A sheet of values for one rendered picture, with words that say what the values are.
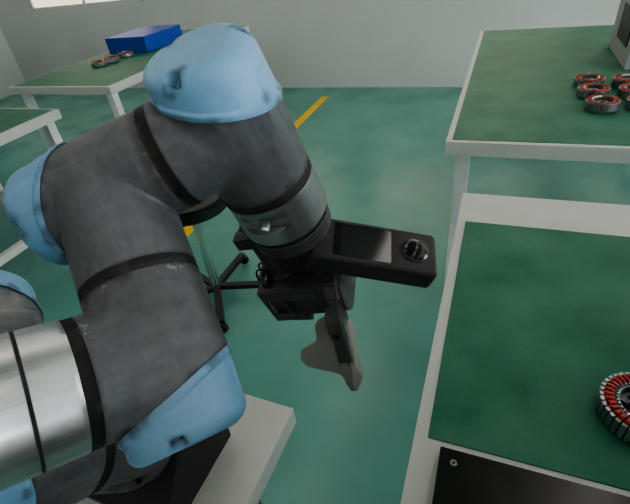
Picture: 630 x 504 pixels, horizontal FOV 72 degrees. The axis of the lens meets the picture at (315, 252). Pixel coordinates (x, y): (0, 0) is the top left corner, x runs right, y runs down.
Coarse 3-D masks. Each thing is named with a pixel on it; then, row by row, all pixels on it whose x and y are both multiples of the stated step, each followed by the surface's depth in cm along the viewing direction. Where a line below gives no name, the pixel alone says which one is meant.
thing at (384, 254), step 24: (336, 240) 38; (360, 240) 38; (384, 240) 39; (408, 240) 39; (432, 240) 40; (312, 264) 38; (336, 264) 38; (360, 264) 37; (384, 264) 37; (408, 264) 38; (432, 264) 38
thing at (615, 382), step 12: (612, 384) 65; (624, 384) 65; (600, 396) 64; (612, 396) 63; (624, 396) 65; (600, 408) 64; (612, 408) 62; (624, 408) 62; (612, 420) 62; (624, 420) 61; (612, 432) 62; (624, 432) 61
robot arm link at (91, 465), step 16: (64, 464) 44; (80, 464) 45; (96, 464) 47; (32, 480) 40; (48, 480) 42; (64, 480) 44; (80, 480) 45; (96, 480) 48; (0, 496) 38; (16, 496) 39; (32, 496) 40; (48, 496) 42; (64, 496) 44; (80, 496) 47
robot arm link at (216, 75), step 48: (192, 48) 26; (240, 48) 25; (192, 96) 25; (240, 96) 26; (192, 144) 27; (240, 144) 27; (288, 144) 30; (192, 192) 29; (240, 192) 30; (288, 192) 31
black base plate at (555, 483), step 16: (448, 448) 61; (448, 464) 60; (464, 464) 59; (480, 464) 59; (496, 464) 59; (448, 480) 58; (464, 480) 58; (480, 480) 57; (496, 480) 57; (512, 480) 57; (528, 480) 57; (544, 480) 57; (560, 480) 56; (448, 496) 56; (464, 496) 56; (480, 496) 56; (496, 496) 56; (512, 496) 55; (528, 496) 55; (544, 496) 55; (560, 496) 55; (576, 496) 55; (592, 496) 54; (608, 496) 54; (624, 496) 54
